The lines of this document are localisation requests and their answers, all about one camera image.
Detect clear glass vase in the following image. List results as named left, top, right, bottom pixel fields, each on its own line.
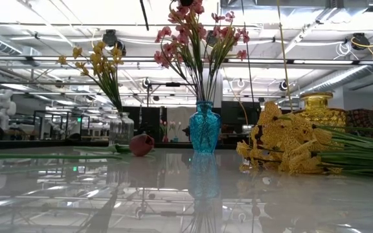
left=109, top=111, right=135, bottom=146

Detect black table frame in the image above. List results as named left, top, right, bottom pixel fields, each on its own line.
left=0, top=138, right=239, bottom=151

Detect yellow glass vase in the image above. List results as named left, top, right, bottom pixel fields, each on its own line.
left=295, top=91, right=348, bottom=129

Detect yellow hanging cable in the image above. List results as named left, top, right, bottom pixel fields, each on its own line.
left=276, top=0, right=293, bottom=111

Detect small potted pink flowers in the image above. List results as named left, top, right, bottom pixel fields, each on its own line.
left=159, top=120, right=183, bottom=143

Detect pink artificial flower bunch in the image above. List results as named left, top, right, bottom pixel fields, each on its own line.
left=153, top=25, right=207, bottom=103
left=168, top=0, right=210, bottom=103
left=205, top=11, right=251, bottom=103

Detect black ceiling cable reel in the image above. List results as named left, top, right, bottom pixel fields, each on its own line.
left=344, top=32, right=371, bottom=52
left=102, top=28, right=128, bottom=56

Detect overhead rig crossbar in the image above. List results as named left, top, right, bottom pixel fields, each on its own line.
left=0, top=55, right=373, bottom=67

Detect patterned tapestry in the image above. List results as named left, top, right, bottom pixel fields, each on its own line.
left=346, top=109, right=373, bottom=129

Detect black light stand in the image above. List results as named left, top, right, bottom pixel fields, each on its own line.
left=142, top=76, right=197, bottom=107

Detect yellow artificial flower bunch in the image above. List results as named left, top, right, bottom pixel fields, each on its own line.
left=236, top=101, right=373, bottom=179
left=58, top=40, right=125, bottom=113

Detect white robot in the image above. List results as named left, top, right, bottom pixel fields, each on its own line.
left=0, top=89, right=17, bottom=130

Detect black hanging cable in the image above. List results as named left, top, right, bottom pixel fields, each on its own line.
left=240, top=0, right=256, bottom=104

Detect black cabinet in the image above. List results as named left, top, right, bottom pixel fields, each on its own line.
left=220, top=100, right=262, bottom=146

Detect black cage frame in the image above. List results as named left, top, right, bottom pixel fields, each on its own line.
left=32, top=109, right=91, bottom=140

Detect blue glass vase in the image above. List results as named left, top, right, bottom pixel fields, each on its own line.
left=188, top=100, right=221, bottom=155

